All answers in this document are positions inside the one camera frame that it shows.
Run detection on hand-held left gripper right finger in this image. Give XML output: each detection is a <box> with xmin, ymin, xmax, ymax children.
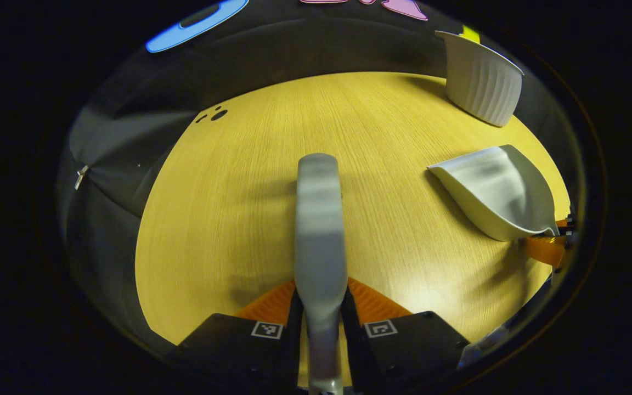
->
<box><xmin>341</xmin><ymin>277</ymin><xmax>470</xmax><ymax>389</ymax></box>

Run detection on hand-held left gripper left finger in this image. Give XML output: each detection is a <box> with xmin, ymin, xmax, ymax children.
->
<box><xmin>176</xmin><ymin>280</ymin><xmax>303</xmax><ymax>391</ymax></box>

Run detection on grey dustpan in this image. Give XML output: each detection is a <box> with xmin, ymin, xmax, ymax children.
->
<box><xmin>427</xmin><ymin>144</ymin><xmax>560</xmax><ymax>242</ymax></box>

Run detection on small grey broom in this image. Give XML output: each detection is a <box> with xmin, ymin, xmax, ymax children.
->
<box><xmin>294</xmin><ymin>153</ymin><xmax>348</xmax><ymax>395</ymax></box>

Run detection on grey ribbed garbage bin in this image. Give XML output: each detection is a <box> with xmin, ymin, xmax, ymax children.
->
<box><xmin>435</xmin><ymin>30</ymin><xmax>525</xmax><ymax>128</ymax></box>

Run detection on wooden desktop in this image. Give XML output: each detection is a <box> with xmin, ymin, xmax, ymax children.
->
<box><xmin>135</xmin><ymin>71</ymin><xmax>572</xmax><ymax>387</ymax></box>

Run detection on black backdrop cloth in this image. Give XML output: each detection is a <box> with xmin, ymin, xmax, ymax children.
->
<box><xmin>55</xmin><ymin>0</ymin><xmax>585</xmax><ymax>357</ymax></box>

